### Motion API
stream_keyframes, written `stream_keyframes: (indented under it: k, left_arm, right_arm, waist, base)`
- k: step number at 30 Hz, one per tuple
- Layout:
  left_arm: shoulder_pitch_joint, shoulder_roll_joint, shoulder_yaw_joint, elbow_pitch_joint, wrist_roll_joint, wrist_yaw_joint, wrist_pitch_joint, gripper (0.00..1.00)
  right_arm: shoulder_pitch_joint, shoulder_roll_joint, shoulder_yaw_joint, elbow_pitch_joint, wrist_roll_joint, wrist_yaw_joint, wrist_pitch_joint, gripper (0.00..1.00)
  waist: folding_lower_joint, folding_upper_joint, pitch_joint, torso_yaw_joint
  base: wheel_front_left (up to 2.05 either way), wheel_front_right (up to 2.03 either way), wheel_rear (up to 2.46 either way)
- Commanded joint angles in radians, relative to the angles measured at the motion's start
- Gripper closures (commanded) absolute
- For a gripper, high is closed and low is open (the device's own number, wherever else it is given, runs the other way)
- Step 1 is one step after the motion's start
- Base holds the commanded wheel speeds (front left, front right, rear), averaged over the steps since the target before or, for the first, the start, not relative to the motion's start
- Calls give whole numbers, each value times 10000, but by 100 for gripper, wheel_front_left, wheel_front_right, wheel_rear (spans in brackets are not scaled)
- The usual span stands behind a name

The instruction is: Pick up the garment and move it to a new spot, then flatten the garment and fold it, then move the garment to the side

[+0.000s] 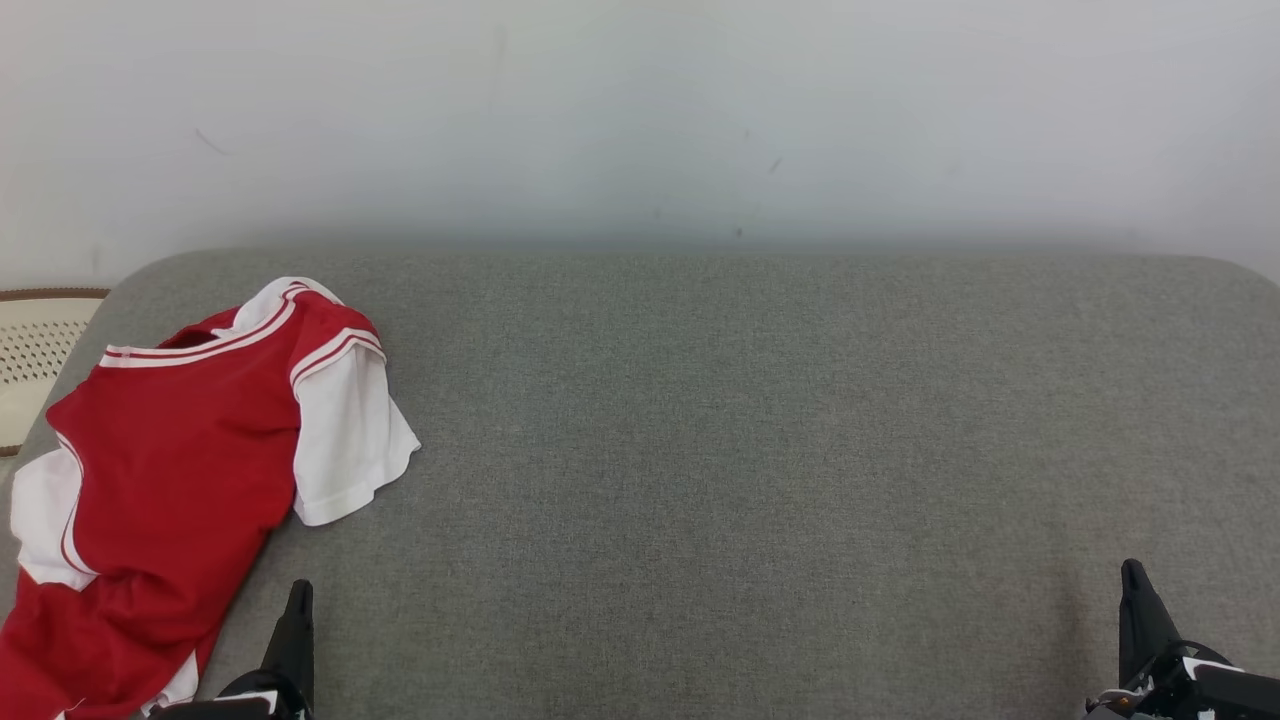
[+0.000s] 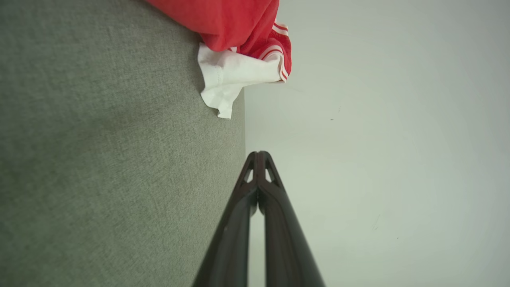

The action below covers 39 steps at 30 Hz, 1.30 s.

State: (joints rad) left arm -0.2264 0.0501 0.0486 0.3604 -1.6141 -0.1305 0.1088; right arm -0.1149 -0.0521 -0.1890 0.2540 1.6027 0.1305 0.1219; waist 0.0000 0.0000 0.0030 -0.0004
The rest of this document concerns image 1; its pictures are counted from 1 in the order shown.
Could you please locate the red jersey with white sleeves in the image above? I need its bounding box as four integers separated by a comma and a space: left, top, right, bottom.
0, 277, 422, 720

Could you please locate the cream perforated laundry basket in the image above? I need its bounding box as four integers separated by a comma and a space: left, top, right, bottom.
0, 288, 111, 458

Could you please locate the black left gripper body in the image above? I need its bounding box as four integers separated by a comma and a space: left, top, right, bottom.
150, 670, 307, 720

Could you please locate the grey fabric sofa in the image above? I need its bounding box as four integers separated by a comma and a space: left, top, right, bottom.
0, 248, 1280, 720

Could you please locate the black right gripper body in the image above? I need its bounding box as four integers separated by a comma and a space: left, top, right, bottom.
1088, 645, 1280, 720

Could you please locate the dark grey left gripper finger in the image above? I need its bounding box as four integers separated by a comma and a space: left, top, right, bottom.
262, 580, 316, 703

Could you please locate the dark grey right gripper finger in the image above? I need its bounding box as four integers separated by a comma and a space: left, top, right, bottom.
1118, 559, 1182, 690

